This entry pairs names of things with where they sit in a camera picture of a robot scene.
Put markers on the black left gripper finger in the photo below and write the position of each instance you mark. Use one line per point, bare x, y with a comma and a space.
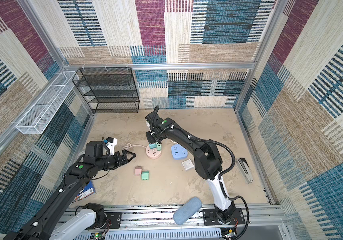
125, 153
128, 158

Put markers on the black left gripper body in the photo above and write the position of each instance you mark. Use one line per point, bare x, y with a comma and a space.
111, 162

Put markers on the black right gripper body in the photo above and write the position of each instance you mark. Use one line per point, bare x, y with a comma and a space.
153, 137

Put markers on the teal plug adapter cube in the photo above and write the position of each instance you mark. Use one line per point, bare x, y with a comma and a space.
152, 146

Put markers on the green plug adapter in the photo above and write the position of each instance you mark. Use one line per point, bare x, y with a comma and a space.
145, 175

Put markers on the green plug adapter cube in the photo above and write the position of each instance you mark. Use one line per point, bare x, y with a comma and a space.
158, 146

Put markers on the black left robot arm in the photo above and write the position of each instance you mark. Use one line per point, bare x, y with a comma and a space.
97, 157

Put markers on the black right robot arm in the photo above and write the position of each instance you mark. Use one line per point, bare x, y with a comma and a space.
207, 159

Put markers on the pink plug adapter cube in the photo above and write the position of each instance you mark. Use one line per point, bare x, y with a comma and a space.
137, 171

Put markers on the pink round power strip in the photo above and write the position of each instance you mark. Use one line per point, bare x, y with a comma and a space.
153, 153

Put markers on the blue square power strip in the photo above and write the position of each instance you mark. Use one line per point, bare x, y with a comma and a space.
179, 152

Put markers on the blue printed booklet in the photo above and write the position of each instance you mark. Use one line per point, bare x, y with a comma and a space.
86, 192

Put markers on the white square adapter cube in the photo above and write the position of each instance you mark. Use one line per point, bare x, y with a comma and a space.
188, 164

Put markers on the silver stapler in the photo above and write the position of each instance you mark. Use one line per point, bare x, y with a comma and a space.
244, 170

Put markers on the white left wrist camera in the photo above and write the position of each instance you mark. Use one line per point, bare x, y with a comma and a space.
109, 145

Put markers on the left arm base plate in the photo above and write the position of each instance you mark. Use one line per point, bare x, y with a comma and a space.
107, 220

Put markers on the black wire shelf rack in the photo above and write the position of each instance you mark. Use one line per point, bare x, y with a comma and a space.
108, 90

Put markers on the white wire mesh basket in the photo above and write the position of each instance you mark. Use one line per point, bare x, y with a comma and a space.
37, 118

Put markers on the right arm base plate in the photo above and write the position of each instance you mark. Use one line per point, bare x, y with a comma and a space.
212, 217

